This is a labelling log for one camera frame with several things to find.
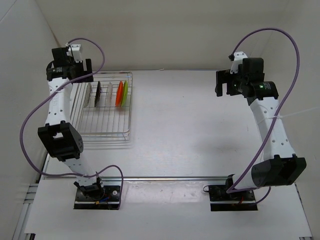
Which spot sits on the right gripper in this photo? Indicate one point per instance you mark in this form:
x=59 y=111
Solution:
x=225 y=77

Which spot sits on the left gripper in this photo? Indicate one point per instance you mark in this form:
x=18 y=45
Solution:
x=88 y=63

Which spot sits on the clear speckled plate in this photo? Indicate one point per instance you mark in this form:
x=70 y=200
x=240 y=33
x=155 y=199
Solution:
x=87 y=95

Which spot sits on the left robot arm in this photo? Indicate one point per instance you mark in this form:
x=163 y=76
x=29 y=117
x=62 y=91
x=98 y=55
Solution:
x=61 y=140

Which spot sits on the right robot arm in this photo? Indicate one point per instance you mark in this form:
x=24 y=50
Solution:
x=276 y=163

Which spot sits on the black plate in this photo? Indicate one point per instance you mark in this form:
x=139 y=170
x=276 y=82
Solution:
x=97 y=94

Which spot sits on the orange plate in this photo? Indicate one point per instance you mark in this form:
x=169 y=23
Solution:
x=119 y=94

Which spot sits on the green plate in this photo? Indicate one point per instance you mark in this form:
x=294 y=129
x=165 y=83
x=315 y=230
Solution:
x=124 y=93

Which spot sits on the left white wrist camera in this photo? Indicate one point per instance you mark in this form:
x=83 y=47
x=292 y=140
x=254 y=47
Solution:
x=75 y=51

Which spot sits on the wire dish rack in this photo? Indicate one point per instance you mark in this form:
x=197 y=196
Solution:
x=102 y=127

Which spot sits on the white cable tie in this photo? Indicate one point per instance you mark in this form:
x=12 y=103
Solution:
x=290 y=115

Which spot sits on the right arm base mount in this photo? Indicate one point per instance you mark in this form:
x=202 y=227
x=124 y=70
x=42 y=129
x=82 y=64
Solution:
x=221 y=201

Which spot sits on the aluminium rail front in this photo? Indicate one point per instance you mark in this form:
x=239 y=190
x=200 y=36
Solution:
x=177 y=178

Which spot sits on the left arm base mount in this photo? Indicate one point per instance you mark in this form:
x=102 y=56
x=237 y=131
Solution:
x=97 y=196

